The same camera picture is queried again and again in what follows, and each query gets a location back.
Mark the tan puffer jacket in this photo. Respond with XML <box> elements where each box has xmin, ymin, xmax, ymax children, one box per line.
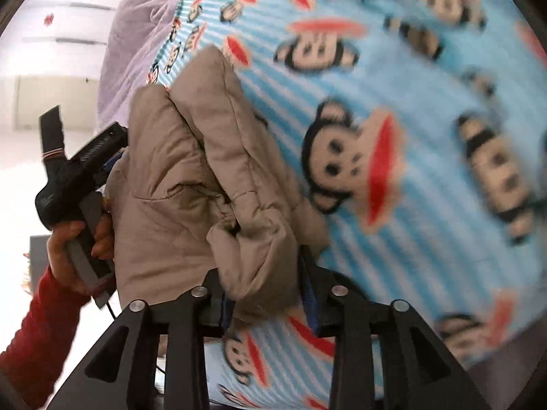
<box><xmin>105</xmin><ymin>45</ymin><xmax>332</xmax><ymax>323</ymax></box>

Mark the blue striped monkey print blanket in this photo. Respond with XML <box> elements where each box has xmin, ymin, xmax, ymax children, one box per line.
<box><xmin>145</xmin><ymin>0</ymin><xmax>547</xmax><ymax>410</ymax></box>

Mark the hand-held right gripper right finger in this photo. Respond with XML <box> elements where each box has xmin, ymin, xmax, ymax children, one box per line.
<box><xmin>299</xmin><ymin>245</ymin><xmax>492</xmax><ymax>410</ymax></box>

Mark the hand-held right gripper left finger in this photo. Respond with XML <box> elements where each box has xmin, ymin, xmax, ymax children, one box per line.
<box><xmin>49</xmin><ymin>271</ymin><xmax>236</xmax><ymax>410</ymax></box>

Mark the purple fleece comforter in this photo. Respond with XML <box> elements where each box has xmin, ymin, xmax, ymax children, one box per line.
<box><xmin>96</xmin><ymin>0</ymin><xmax>193</xmax><ymax>129</ymax></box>

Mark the person's left hand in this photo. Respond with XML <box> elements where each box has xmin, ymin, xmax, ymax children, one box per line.
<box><xmin>46</xmin><ymin>199</ymin><xmax>116</xmax><ymax>296</ymax></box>

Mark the person's left forearm red sleeve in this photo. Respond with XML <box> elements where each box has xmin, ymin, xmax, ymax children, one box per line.
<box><xmin>0</xmin><ymin>265</ymin><xmax>92</xmax><ymax>408</ymax></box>

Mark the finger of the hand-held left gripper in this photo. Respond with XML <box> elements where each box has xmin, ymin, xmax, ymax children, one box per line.
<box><xmin>100</xmin><ymin>156</ymin><xmax>124</xmax><ymax>189</ymax></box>

